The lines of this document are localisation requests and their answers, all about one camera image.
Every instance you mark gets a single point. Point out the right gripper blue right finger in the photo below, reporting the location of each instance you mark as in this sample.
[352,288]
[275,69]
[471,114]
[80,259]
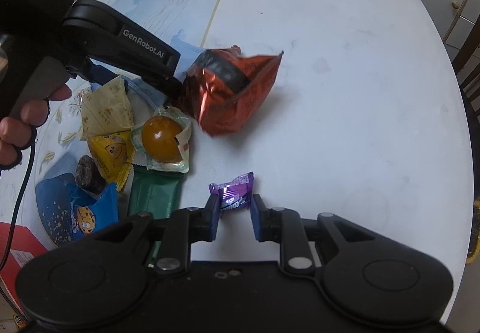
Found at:
[258,216]

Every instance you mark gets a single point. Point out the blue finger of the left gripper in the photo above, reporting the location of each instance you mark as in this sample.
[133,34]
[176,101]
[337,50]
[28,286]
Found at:
[100,75]

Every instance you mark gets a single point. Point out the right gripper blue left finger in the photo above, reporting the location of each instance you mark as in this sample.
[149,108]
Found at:
[211,217]

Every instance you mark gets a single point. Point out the purple candy wrapper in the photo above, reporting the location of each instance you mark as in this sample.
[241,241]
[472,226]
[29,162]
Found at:
[236,193]

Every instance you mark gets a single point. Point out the beige paper snack packet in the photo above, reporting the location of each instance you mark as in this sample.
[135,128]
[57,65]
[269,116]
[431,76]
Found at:
[106,110]

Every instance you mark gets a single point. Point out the light blue cookie packet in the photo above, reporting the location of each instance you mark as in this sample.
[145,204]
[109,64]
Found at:
[158,86]

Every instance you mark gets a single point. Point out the green snack bar wrapper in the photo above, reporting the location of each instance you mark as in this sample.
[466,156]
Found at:
[153,195]

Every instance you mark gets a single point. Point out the yellow candy packet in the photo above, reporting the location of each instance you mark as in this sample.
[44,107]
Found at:
[113,154]

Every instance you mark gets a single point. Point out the vacuum packed braised egg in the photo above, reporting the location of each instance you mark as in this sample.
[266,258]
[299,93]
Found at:
[162,142]

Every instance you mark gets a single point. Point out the dark foil candy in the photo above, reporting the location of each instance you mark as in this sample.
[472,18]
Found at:
[88,176]

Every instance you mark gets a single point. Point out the blue cookie candy wrapper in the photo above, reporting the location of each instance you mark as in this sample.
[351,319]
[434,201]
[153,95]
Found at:
[89,214]

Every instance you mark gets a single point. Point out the dark red foil snack pack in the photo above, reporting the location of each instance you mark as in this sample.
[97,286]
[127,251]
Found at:
[223,89]

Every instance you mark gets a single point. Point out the person left hand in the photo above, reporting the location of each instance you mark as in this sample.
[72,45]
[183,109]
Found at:
[16,133]

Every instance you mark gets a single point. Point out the red white cardboard box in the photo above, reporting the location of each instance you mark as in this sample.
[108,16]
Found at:
[25,247]

